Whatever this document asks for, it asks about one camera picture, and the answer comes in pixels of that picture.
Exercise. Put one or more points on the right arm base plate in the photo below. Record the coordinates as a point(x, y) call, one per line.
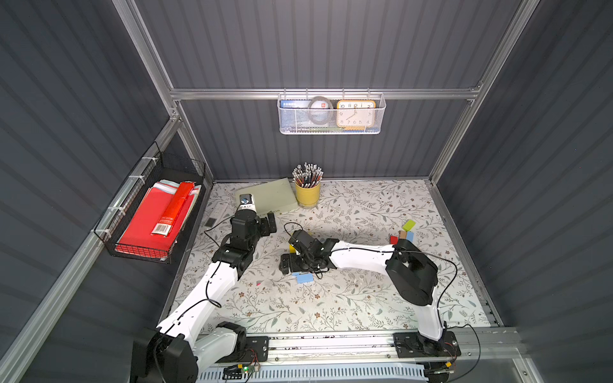
point(413, 344)

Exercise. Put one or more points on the lime green block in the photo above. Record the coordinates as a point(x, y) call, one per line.
point(408, 225)

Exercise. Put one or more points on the aluminium rail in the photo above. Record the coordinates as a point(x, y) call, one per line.
point(483, 343)

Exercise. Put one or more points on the yellow alarm clock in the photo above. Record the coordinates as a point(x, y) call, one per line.
point(356, 114)

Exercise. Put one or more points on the white wire wall basket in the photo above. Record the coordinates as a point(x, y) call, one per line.
point(293, 118)

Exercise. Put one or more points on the pale green book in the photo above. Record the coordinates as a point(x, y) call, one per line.
point(276, 196)

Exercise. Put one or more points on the grey tape roll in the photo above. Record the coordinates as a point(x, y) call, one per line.
point(319, 111)

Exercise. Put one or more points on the yellow pencil cup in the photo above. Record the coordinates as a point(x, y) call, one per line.
point(307, 197)

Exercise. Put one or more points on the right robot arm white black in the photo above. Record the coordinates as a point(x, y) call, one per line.
point(411, 271)

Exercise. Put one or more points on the red long box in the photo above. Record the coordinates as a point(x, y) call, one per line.
point(170, 214)

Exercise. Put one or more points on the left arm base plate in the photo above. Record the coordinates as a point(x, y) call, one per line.
point(252, 348)

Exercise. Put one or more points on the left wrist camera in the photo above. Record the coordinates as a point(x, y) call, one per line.
point(246, 203)

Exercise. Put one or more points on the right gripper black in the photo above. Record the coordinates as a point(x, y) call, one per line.
point(291, 262)

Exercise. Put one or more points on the black wire side basket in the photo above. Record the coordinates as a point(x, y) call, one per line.
point(157, 167)

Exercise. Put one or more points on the red folder stack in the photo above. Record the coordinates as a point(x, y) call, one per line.
point(137, 239)

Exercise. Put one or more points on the white remote control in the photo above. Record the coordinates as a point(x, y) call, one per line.
point(217, 213)

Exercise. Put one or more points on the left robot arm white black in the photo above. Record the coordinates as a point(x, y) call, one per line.
point(174, 350)

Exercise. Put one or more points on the bundle of pencils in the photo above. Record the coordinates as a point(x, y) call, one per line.
point(307, 175)

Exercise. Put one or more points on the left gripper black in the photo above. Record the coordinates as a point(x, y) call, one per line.
point(244, 220)

